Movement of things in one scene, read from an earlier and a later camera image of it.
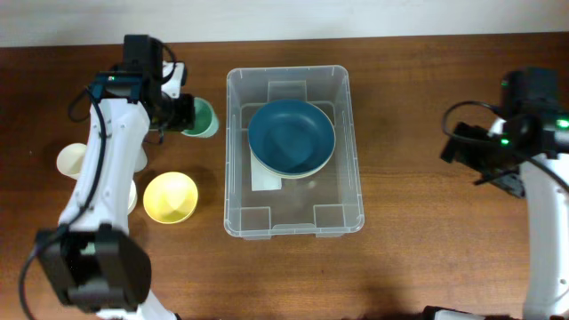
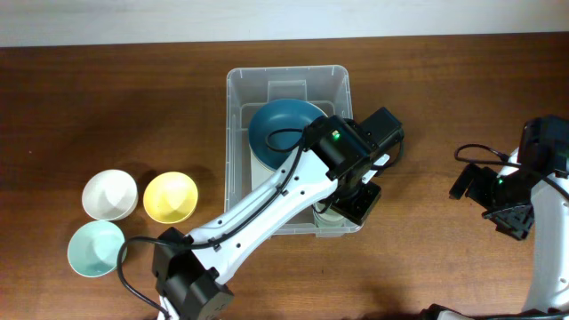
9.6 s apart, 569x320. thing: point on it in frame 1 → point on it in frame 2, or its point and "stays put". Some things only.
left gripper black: x=184 y=117 → x=362 y=206
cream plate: x=291 y=139 → x=260 y=172
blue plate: x=291 y=135 stays put
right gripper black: x=470 y=135 → x=516 y=223
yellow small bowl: x=171 y=197 stays put
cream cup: x=70 y=159 → x=326 y=217
